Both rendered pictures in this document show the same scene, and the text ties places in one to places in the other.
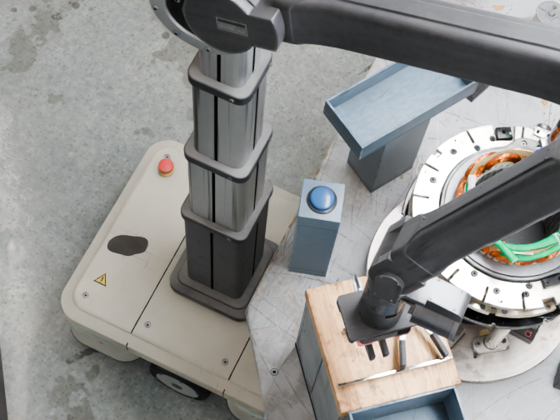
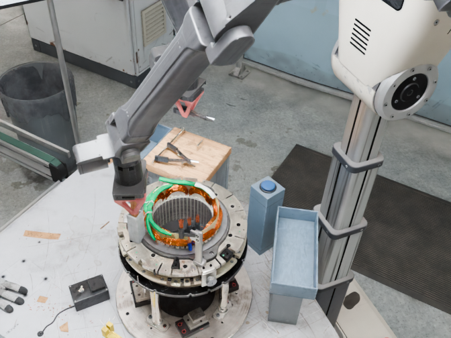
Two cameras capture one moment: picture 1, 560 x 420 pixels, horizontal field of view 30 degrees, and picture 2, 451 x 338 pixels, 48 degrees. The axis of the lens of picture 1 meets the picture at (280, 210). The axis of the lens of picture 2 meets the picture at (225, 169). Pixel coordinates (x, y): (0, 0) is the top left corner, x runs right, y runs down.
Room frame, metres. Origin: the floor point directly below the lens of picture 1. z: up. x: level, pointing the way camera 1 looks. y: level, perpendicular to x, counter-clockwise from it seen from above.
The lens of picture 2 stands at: (1.40, -0.88, 2.05)
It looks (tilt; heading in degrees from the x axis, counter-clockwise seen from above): 43 degrees down; 137
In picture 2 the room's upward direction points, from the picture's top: 3 degrees clockwise
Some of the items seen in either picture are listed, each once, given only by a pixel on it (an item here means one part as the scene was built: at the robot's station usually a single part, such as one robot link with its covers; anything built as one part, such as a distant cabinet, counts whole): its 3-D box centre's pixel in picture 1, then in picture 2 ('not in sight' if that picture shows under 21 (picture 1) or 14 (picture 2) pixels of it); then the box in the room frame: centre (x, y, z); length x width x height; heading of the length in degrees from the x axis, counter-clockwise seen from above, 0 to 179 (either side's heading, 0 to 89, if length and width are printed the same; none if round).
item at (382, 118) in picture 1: (390, 130); (288, 278); (0.94, -0.18, 0.92); 0.25 x 0.11 x 0.28; 131
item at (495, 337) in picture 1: (504, 326); not in sight; (0.60, -0.40, 0.91); 0.02 x 0.02 x 0.21
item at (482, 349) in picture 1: (490, 343); not in sight; (0.60, -0.40, 0.81); 0.07 x 0.03 x 0.01; 107
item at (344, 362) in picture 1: (381, 337); (186, 157); (0.50, -0.18, 1.05); 0.20 x 0.19 x 0.02; 22
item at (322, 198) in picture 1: (322, 198); (268, 185); (0.73, -0.07, 1.04); 0.04 x 0.04 x 0.01
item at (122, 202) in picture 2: not in sight; (131, 195); (0.70, -0.49, 1.25); 0.07 x 0.07 x 0.09; 52
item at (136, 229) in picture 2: not in sight; (136, 226); (0.70, -0.48, 1.14); 0.03 x 0.03 x 0.09; 25
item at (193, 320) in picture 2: not in sight; (195, 318); (0.83, -0.41, 0.83); 0.05 x 0.04 x 0.02; 79
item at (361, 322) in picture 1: (382, 304); (187, 79); (0.47, -0.15, 1.29); 0.10 x 0.07 x 0.07; 113
